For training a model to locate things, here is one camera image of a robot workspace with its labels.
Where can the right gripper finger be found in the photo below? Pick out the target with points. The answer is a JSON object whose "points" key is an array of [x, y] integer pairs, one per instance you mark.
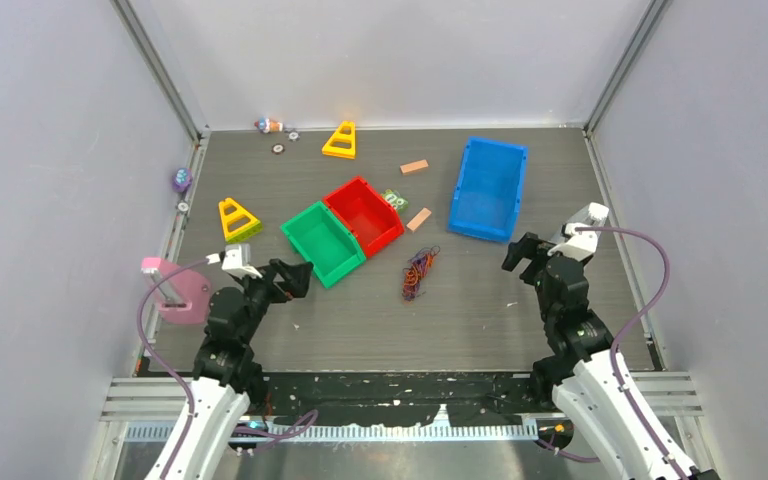
{"points": [[530, 242], [514, 255]]}

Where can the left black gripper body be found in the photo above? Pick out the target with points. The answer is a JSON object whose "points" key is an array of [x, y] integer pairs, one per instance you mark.
{"points": [[265, 292]]}

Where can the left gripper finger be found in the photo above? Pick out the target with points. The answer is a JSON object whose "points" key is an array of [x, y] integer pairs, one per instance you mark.
{"points": [[296, 284], [285, 269]]}

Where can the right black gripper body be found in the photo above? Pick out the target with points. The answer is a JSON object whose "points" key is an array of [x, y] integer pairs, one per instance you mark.
{"points": [[534, 272]]}

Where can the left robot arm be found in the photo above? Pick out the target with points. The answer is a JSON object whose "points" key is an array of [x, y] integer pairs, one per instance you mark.
{"points": [[226, 381]]}

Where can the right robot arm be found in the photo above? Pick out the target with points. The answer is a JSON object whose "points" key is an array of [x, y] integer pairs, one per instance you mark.
{"points": [[586, 377]]}

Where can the green plastic bin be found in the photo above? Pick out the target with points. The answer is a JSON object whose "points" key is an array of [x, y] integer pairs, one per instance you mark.
{"points": [[320, 238]]}

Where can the blue plastic bin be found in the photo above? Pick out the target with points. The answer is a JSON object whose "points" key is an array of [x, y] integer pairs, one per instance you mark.
{"points": [[488, 193]]}

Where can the yellow triangle block near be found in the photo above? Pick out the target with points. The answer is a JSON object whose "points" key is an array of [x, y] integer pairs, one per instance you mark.
{"points": [[237, 223]]}

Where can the yellow triangle block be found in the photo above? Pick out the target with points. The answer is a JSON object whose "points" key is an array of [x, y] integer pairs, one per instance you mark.
{"points": [[237, 223], [342, 143]]}

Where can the pink tape dispenser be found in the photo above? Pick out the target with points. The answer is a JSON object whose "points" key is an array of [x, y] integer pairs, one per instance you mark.
{"points": [[181, 300]]}

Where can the red plastic bin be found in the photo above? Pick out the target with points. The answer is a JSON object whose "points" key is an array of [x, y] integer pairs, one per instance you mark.
{"points": [[374, 223]]}

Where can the wooden block near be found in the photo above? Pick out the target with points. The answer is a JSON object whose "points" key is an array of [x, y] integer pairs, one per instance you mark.
{"points": [[418, 220]]}

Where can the wooden block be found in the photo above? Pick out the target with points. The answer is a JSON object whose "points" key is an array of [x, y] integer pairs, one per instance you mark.
{"points": [[418, 220], [414, 167]]}

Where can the green small toy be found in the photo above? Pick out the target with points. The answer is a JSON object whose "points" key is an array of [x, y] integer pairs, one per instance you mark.
{"points": [[395, 200]]}

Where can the yellow triangle block far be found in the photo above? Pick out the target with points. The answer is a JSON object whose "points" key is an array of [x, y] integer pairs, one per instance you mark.
{"points": [[342, 143]]}

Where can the wooden block far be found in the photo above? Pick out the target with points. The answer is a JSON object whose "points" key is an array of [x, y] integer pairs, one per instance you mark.
{"points": [[414, 167]]}

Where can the purple round toy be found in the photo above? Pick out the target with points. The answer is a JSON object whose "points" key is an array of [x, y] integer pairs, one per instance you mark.
{"points": [[182, 180]]}

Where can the small figurine toy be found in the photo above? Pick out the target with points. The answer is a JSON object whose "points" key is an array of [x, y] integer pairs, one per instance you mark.
{"points": [[267, 125]]}

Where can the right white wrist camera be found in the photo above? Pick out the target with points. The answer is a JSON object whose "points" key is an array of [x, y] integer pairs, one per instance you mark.
{"points": [[572, 240]]}

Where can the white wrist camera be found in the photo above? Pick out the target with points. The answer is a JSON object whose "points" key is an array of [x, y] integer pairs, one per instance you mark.
{"points": [[572, 240], [238, 260]]}

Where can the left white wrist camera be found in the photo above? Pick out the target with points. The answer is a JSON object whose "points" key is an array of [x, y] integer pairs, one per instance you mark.
{"points": [[238, 260]]}

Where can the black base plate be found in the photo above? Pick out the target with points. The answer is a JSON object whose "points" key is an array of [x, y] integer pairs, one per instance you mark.
{"points": [[401, 399]]}

